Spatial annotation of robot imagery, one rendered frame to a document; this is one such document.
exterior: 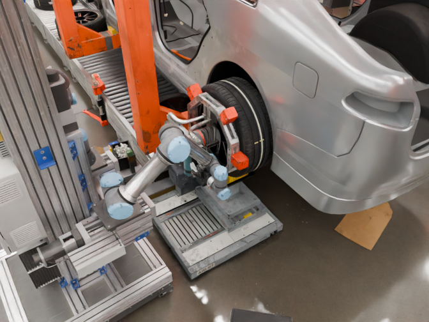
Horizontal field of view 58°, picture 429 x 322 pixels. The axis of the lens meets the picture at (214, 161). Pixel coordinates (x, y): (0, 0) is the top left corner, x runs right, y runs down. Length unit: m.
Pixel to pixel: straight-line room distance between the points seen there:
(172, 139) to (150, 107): 1.00
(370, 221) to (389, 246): 0.25
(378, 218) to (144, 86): 2.12
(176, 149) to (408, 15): 2.26
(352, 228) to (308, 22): 1.82
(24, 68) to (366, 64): 1.43
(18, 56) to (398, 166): 1.78
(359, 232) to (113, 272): 1.87
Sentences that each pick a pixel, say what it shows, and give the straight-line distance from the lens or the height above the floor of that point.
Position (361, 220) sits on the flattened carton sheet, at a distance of 3.39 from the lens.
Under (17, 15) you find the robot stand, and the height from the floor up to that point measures 1.88.
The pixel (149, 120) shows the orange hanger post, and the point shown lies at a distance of 2.85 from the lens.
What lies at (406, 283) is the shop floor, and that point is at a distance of 3.15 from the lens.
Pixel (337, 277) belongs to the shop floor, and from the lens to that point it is 3.00.
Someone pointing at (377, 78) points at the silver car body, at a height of 1.62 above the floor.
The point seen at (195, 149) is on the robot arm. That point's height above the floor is 1.11.
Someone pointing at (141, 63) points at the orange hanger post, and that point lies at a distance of 2.63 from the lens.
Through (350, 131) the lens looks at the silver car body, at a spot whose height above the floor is 1.35.
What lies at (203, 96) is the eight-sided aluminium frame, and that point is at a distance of 2.51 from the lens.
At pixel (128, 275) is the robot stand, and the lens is 2.70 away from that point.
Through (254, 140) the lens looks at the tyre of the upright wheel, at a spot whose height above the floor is 0.96.
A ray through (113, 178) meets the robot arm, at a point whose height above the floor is 1.05.
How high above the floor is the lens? 2.41
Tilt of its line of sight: 40 degrees down
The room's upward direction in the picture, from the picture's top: straight up
